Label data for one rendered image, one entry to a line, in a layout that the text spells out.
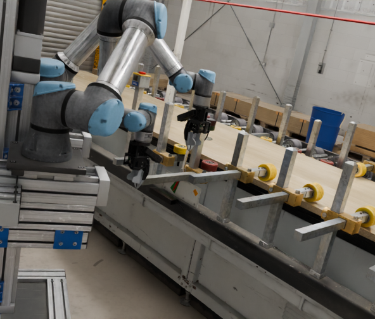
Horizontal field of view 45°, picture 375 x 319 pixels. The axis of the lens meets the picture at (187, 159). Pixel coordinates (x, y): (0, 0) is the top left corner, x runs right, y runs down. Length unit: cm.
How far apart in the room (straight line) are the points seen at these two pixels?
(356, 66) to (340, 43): 58
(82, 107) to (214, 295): 153
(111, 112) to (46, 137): 22
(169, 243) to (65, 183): 141
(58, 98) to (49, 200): 32
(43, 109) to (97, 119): 17
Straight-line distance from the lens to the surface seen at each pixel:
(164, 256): 281
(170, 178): 204
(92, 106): 133
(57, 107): 137
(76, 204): 148
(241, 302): 246
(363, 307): 177
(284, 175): 185
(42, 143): 141
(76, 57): 199
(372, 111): 928
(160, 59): 183
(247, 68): 1057
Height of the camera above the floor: 149
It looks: 16 degrees down
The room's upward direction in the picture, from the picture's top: 12 degrees clockwise
